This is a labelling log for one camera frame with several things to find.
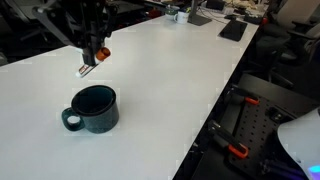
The black tablet on table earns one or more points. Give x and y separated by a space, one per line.
234 30

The orange-handled clamp near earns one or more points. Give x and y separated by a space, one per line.
234 146

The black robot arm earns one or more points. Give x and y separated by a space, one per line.
54 16

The white mug in background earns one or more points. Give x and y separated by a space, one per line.
181 17

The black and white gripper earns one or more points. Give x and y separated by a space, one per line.
91 17

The black office chair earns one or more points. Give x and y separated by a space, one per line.
289 37

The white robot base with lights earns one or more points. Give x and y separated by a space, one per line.
301 140

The orange-handled clamp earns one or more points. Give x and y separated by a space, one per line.
234 146
248 96

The dark blue ceramic mug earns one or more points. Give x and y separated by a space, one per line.
94 109

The orange-handled clamp far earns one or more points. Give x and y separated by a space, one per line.
248 96

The grey monitor stand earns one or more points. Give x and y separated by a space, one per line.
194 18

